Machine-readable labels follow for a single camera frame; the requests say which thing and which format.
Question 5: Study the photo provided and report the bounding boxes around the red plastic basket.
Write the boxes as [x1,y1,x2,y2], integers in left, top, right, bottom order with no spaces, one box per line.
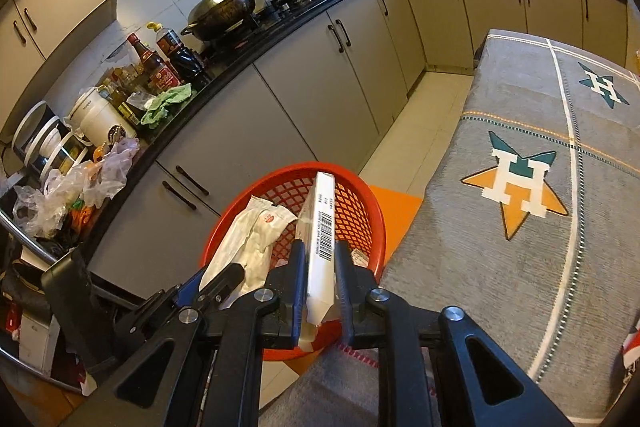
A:
[197,162,387,362]

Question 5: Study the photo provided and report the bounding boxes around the white rice cooker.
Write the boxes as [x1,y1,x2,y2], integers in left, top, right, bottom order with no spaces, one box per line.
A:
[67,87,138,148]

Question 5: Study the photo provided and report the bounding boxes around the dark wok with lid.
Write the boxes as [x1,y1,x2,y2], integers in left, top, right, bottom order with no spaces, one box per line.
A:
[181,0,257,42]

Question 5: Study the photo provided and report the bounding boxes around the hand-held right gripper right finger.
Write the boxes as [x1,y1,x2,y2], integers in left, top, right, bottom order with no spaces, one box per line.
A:
[334,241,576,427]

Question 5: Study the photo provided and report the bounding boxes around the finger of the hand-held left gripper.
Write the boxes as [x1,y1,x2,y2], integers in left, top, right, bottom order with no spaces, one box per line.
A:
[200,263,246,309]
[176,277,204,311]

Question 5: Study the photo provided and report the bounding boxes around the metal frame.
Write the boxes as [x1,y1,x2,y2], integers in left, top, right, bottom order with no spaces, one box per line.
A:
[0,207,58,268]

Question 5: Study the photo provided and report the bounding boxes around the red label sauce bottle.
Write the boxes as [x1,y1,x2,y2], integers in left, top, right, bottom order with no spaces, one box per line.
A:
[126,33,181,94]

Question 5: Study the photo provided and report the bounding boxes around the white medicine box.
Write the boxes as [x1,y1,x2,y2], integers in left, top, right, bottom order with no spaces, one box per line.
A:
[296,172,346,340]

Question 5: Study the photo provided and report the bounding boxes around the white pouch with red logo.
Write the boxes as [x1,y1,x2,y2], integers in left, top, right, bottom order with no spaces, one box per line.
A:
[199,196,298,303]

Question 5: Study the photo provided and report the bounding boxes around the beige kitchen cabinets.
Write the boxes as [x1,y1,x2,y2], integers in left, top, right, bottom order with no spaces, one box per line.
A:
[85,0,628,288]

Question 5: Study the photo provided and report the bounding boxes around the pile of clear plastic bags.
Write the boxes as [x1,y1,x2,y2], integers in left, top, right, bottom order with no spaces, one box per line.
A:
[12,138,141,240]

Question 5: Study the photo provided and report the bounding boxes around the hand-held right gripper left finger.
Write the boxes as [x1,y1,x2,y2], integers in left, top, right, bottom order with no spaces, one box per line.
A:
[65,241,307,427]

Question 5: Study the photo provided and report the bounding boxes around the group of seasoning bottles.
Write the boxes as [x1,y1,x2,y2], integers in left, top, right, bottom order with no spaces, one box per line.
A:
[97,67,151,124]

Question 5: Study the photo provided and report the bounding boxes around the dark sauce bottles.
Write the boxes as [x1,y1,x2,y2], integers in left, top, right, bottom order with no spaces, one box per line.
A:
[146,22,206,82]

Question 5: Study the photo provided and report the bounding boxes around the green cloth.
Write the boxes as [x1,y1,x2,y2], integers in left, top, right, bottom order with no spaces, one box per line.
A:
[140,84,193,128]

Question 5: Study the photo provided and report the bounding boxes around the grey star print tablecloth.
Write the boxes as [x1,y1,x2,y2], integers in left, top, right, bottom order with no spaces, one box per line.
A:
[260,29,640,427]

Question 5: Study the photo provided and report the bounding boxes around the gas stove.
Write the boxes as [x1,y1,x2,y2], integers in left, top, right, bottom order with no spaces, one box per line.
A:
[200,0,351,52]

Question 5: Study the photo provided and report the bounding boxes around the grey upper cabinets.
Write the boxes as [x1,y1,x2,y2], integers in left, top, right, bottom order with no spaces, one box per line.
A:
[0,0,118,128]

